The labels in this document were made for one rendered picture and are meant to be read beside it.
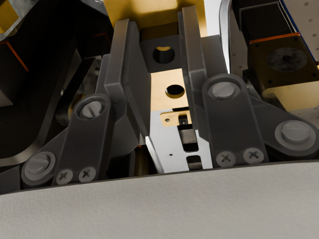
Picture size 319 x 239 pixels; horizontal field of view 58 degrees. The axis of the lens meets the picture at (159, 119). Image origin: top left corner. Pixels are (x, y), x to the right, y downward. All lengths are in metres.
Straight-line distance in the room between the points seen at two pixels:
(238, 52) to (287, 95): 0.39
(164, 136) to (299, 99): 0.26
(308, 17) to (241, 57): 0.18
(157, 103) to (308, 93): 0.36
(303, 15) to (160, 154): 0.49
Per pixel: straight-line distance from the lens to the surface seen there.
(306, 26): 0.85
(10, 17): 0.36
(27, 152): 0.35
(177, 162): 0.67
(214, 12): 0.41
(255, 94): 0.47
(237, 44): 0.82
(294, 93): 0.48
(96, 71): 0.47
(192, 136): 0.61
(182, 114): 0.54
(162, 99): 0.15
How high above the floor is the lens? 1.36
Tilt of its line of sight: 41 degrees down
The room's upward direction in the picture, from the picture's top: 179 degrees counter-clockwise
